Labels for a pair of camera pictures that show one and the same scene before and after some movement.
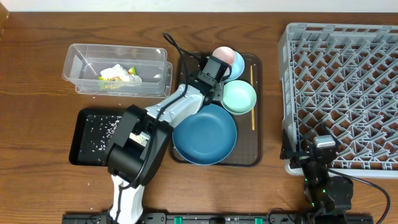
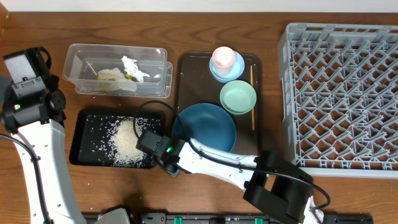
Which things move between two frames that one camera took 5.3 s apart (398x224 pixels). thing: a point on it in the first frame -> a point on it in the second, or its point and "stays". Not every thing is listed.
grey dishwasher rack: x=341 y=81 stays
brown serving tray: x=249 y=147 stays
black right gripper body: x=301 y=158 -> x=164 y=165
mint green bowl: x=239 y=97 stays
